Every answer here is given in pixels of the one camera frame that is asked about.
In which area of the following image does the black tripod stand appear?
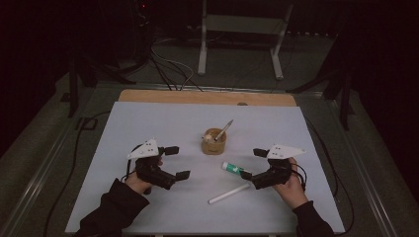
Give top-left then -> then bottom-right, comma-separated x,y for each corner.
286,62 -> 357,131
60,58 -> 137,119

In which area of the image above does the white floor cable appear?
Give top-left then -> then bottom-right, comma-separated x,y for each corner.
151,39 -> 196,92

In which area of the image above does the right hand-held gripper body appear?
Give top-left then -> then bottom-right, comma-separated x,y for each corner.
251,143 -> 307,191

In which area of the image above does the light grey table mat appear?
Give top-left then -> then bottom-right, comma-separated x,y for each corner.
64,101 -> 346,235

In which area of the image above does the person's left hand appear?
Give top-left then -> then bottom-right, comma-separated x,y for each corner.
125,171 -> 153,196

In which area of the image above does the left hand-held gripper cable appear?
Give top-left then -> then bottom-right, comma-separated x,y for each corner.
123,152 -> 137,182

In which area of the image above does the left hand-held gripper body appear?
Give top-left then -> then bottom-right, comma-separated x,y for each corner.
126,138 -> 178,196

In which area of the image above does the person's right hand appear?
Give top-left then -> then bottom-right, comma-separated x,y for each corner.
272,157 -> 309,210

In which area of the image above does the white pen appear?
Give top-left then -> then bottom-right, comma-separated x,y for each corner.
208,183 -> 251,205

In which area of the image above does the black floor cable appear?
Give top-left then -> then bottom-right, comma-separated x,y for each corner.
42,111 -> 112,237
304,117 -> 355,236

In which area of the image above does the white metal stand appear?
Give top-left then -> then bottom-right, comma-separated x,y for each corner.
197,0 -> 294,81

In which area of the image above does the green and white glue stick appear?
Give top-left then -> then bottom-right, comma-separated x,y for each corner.
221,161 -> 246,176

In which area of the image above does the right hand-held gripper cable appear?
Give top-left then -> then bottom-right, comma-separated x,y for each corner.
291,162 -> 308,192

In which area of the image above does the wooden pen holder cup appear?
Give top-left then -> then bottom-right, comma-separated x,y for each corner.
201,127 -> 227,156

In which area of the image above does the aluminium floor rail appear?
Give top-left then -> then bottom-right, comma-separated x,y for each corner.
0,124 -> 72,237
95,82 -> 324,98
329,98 -> 399,237

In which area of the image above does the hand-held gripper cable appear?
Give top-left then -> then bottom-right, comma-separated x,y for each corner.
291,162 -> 308,192
123,152 -> 137,182

